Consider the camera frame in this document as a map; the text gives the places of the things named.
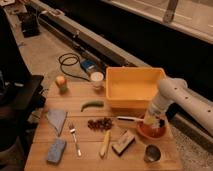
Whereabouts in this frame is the small metal cup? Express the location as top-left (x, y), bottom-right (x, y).
top-left (144, 144), bottom-right (161, 163)

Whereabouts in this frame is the grey blue cloth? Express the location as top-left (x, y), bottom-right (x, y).
top-left (46, 109), bottom-right (67, 136)

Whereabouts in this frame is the silver metal fork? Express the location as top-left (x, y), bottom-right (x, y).
top-left (69, 123), bottom-right (82, 157)

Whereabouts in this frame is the yellow plastic tub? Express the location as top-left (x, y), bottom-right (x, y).
top-left (106, 67), bottom-right (166, 109)

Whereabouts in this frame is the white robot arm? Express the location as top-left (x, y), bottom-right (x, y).
top-left (144, 78), bottom-right (213, 136)

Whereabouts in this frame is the red bowl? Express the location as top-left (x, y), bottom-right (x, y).
top-left (137, 119), bottom-right (166, 140)

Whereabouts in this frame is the white cup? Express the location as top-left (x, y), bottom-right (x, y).
top-left (90, 72), bottom-right (104, 89)

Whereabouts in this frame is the blue sponge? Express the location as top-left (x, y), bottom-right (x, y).
top-left (46, 138), bottom-right (66, 164)

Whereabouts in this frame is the green chili pepper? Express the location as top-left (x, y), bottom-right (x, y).
top-left (81, 101), bottom-right (104, 112)

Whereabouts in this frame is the black coiled cable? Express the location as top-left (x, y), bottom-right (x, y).
top-left (58, 52), bottom-right (91, 82)

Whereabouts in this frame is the blue box device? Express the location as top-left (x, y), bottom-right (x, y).
top-left (80, 59), bottom-right (96, 74)

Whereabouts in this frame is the wooden block eraser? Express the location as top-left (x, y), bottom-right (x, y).
top-left (112, 131), bottom-right (135, 156)

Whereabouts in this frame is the black box on floor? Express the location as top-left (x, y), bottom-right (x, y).
top-left (21, 13), bottom-right (40, 38)

